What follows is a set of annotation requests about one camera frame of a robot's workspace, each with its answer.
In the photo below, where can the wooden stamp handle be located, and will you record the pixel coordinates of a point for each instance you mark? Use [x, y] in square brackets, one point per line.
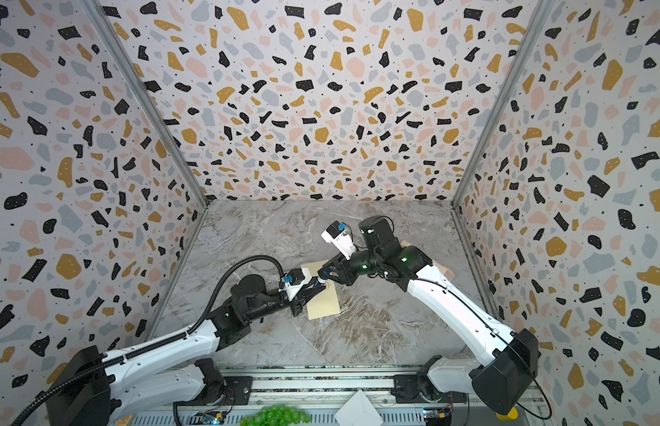
[445, 271]

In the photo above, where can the cream yellow envelope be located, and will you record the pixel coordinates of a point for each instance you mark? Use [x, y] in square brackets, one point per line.
[325, 303]

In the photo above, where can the aluminium corner post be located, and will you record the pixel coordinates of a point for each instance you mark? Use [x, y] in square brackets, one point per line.
[536, 22]
[95, 13]

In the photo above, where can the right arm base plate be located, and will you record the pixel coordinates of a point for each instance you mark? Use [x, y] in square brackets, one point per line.
[413, 389]

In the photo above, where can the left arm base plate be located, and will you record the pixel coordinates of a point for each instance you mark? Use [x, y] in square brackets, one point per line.
[232, 391]

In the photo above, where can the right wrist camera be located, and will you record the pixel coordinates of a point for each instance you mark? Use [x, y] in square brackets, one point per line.
[340, 236]

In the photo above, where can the right aluminium corner post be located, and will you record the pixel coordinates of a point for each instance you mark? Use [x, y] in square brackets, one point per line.
[536, 22]

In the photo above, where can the left aluminium corner post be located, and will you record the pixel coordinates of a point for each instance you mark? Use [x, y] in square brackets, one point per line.
[95, 13]

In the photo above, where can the green grape bunch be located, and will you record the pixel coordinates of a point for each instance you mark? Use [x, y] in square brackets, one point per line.
[279, 415]

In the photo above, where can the small circuit board right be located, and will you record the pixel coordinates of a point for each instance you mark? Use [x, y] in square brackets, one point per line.
[437, 416]

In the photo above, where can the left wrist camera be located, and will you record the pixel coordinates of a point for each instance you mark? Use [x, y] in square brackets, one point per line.
[294, 281]

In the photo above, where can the small circuit board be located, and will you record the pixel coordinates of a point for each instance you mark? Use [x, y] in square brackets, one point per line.
[210, 417]
[437, 416]

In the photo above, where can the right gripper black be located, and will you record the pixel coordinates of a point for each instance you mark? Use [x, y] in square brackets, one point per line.
[334, 269]

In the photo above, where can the small circuit board left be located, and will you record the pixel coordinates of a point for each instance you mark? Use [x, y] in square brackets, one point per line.
[210, 417]

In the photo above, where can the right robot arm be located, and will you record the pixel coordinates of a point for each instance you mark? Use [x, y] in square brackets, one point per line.
[505, 363]

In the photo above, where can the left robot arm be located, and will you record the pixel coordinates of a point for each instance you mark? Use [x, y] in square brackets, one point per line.
[97, 388]

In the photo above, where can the yellow cylinder object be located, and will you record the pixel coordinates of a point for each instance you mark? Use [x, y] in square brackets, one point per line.
[513, 415]

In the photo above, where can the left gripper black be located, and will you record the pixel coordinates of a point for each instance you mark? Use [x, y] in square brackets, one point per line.
[295, 303]

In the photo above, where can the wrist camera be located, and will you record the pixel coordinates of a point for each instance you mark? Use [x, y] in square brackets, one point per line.
[294, 281]
[340, 236]

